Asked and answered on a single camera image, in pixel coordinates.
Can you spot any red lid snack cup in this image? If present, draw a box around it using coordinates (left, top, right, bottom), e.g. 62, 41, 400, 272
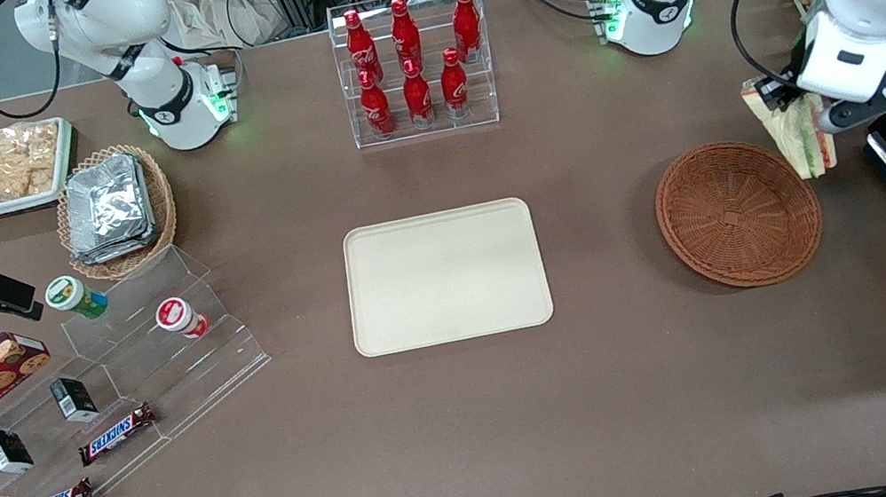
152, 292, 212, 345

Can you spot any triangle sandwich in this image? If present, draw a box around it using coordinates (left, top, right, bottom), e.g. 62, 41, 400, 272
738, 66, 842, 191

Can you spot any brown round wicker basket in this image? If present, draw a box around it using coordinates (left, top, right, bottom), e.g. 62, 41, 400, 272
646, 125, 834, 302

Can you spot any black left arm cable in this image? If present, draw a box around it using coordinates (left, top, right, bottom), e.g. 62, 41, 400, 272
724, 0, 843, 91

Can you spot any small black box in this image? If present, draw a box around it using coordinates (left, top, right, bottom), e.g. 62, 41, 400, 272
0, 422, 36, 478
48, 371, 101, 429

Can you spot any clear bag of crackers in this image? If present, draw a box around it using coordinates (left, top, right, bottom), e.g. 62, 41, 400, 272
0, 118, 70, 203

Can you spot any crumpled beige bag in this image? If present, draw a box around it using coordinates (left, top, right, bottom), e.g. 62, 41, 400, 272
160, 0, 294, 62

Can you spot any clear acrylic bottle rack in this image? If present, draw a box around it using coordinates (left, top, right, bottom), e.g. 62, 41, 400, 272
323, 0, 505, 152

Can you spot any silver foil pack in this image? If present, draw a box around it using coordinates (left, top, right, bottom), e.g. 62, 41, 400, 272
59, 150, 157, 255
70, 228, 164, 270

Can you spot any clear acrylic stepped stand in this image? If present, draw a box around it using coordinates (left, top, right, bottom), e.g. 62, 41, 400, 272
0, 230, 297, 497

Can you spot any beige rectangular tray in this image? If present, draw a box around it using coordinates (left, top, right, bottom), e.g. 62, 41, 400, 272
334, 193, 558, 361

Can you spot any oval wicker basket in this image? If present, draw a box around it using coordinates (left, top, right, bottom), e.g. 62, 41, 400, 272
46, 137, 187, 288

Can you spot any green lid snack cup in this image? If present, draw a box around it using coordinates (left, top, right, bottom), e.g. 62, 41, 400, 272
42, 269, 112, 327

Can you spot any red cola bottle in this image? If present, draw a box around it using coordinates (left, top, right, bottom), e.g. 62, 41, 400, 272
355, 66, 399, 141
397, 55, 439, 131
385, 0, 427, 77
434, 44, 475, 122
340, 5, 386, 90
448, 0, 487, 66

